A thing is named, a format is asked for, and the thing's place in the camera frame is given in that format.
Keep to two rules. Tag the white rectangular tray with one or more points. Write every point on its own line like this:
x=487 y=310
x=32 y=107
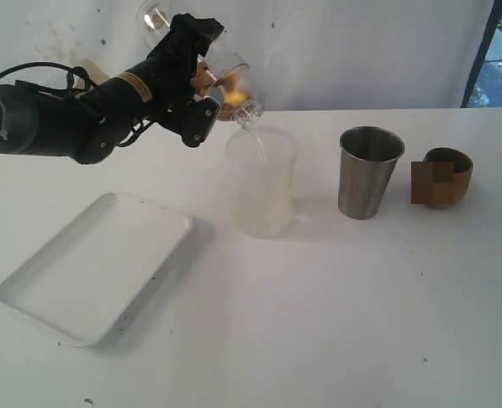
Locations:
x=84 y=281

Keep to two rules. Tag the clear dome strainer lid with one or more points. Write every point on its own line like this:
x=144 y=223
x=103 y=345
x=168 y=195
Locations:
x=248 y=115

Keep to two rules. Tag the clear plastic shaker cup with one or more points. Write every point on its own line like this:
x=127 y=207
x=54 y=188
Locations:
x=200 y=42

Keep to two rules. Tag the black metal frame post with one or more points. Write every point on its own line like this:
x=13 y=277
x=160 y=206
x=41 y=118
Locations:
x=487 y=37

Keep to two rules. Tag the small amber bowl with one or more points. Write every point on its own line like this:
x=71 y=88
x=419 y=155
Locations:
x=441 y=179

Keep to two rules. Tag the stainless steel cup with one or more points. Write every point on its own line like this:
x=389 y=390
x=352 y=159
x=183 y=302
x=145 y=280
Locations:
x=368 y=158

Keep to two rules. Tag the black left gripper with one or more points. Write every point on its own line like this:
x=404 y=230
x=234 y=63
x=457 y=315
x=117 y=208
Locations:
x=169 y=68

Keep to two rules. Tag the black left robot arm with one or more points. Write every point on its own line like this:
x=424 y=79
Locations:
x=49 y=109

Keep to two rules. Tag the frosted translucent plastic cup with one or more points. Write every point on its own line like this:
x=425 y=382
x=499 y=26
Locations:
x=262 y=160

